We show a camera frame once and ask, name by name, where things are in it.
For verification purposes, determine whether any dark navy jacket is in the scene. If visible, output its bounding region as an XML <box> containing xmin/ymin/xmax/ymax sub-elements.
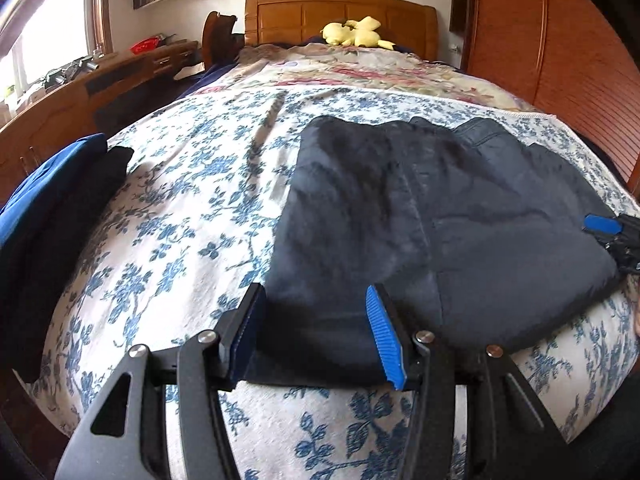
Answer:
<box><xmin>246</xmin><ymin>115</ymin><xmax>624</xmax><ymax>389</ymax></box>

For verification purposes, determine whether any yellow plush toy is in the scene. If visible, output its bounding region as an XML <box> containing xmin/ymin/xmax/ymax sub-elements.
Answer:
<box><xmin>320</xmin><ymin>16</ymin><xmax>397</xmax><ymax>52</ymax></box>

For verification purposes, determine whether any wooden bed headboard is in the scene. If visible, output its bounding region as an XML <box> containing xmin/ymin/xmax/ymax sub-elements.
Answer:
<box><xmin>244</xmin><ymin>0</ymin><xmax>440</xmax><ymax>62</ymax></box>

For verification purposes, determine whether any grey metal desk gadget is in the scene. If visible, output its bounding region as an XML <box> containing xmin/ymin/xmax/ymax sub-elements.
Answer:
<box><xmin>39</xmin><ymin>56</ymin><xmax>101</xmax><ymax>90</ymax></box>

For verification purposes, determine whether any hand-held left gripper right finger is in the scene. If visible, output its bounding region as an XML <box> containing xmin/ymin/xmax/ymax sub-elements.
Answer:
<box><xmin>365</xmin><ymin>284</ymin><xmax>547</xmax><ymax>480</ymax></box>

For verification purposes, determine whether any blue floral bed sheet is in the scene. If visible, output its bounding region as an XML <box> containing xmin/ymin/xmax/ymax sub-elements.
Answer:
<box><xmin>29</xmin><ymin>84</ymin><xmax>640</xmax><ymax>480</ymax></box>

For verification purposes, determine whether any red bowl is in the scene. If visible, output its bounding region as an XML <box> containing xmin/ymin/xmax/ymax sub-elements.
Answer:
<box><xmin>130</xmin><ymin>36</ymin><xmax>164</xmax><ymax>55</ymax></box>

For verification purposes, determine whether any folded blue cloth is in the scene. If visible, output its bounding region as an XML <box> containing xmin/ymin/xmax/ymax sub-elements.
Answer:
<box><xmin>0</xmin><ymin>132</ymin><xmax>109</xmax><ymax>250</ymax></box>

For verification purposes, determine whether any window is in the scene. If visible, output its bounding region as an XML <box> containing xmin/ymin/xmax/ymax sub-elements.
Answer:
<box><xmin>0</xmin><ymin>0</ymin><xmax>114</xmax><ymax>107</ymax></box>

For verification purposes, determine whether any wooden desk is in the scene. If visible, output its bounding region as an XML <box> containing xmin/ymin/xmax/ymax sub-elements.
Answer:
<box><xmin>0</xmin><ymin>39</ymin><xmax>202</xmax><ymax>206</ymax></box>

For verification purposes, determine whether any pink floral quilt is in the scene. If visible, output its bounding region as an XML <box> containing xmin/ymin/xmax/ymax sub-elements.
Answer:
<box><xmin>197</xmin><ymin>42</ymin><xmax>562</xmax><ymax>122</ymax></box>

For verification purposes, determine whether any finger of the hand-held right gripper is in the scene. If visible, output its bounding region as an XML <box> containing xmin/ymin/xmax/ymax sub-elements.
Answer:
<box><xmin>582</xmin><ymin>213</ymin><xmax>624</xmax><ymax>236</ymax></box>

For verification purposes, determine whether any wooden slatted wardrobe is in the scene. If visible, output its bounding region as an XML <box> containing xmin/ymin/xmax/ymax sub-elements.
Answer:
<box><xmin>460</xmin><ymin>0</ymin><xmax>640</xmax><ymax>196</ymax></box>

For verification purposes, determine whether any folded black cloth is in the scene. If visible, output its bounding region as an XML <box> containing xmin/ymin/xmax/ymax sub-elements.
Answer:
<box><xmin>0</xmin><ymin>146</ymin><xmax>135</xmax><ymax>384</ymax></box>

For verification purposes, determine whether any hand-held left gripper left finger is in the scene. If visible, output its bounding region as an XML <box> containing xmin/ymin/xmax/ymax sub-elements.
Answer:
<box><xmin>54</xmin><ymin>283</ymin><xmax>267</xmax><ymax>480</ymax></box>

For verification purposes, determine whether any wooden chair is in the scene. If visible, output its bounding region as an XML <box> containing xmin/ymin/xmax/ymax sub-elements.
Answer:
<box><xmin>202</xmin><ymin>11</ymin><xmax>246</xmax><ymax>72</ymax></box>

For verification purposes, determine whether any navy blanket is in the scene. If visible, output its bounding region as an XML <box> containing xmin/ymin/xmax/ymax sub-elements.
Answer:
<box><xmin>172</xmin><ymin>57</ymin><xmax>242</xmax><ymax>99</ymax></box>

